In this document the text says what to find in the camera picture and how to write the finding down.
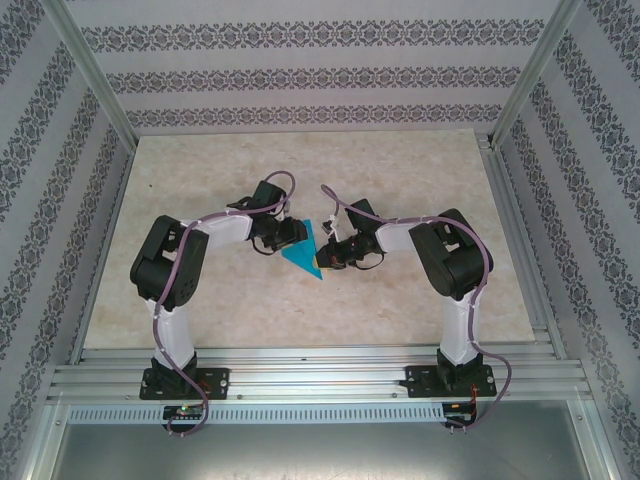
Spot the teal blue cloth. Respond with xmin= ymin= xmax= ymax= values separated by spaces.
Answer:
xmin=280 ymin=218 xmax=326 ymax=281

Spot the grey metal sheet panel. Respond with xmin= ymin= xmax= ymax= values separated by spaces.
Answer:
xmin=39 ymin=402 xmax=619 ymax=480

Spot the thin black cable loop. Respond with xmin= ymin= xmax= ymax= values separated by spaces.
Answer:
xmin=352 ymin=248 xmax=386 ymax=273
xmin=248 ymin=233 xmax=275 ymax=257

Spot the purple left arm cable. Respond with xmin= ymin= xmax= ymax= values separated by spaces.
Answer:
xmin=152 ymin=171 xmax=300 ymax=439

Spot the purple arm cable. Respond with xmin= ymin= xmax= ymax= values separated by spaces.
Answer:
xmin=152 ymin=171 xmax=300 ymax=439
xmin=319 ymin=183 xmax=512 ymax=434

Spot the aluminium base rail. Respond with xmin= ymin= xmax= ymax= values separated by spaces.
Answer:
xmin=45 ymin=343 xmax=595 ymax=404

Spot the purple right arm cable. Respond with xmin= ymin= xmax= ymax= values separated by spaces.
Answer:
xmin=319 ymin=183 xmax=512 ymax=434

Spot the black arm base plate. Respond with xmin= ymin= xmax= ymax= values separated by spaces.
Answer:
xmin=405 ymin=364 xmax=497 ymax=400
xmin=141 ymin=366 xmax=232 ymax=401

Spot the aluminium side rail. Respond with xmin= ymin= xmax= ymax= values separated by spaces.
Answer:
xmin=67 ymin=142 xmax=139 ymax=366
xmin=477 ymin=132 xmax=570 ymax=360

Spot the slotted grey cable duct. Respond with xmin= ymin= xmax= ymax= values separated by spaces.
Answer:
xmin=67 ymin=403 xmax=447 ymax=426

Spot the aluminium corner post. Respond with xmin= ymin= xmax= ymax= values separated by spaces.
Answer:
xmin=488 ymin=0 xmax=586 ymax=150
xmin=43 ymin=0 xmax=140 ymax=149

